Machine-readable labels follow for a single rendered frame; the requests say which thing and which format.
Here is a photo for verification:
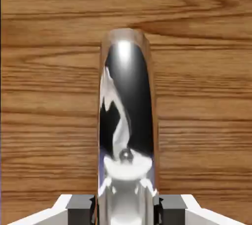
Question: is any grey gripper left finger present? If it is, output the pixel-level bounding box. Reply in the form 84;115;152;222
6;194;98;225

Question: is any light wood cabinet door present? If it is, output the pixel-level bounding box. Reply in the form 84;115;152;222
0;0;252;225

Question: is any curved shiny metal handle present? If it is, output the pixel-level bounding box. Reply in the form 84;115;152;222
96;28;159;225

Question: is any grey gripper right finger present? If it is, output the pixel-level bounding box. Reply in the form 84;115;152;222
153;194;247;225

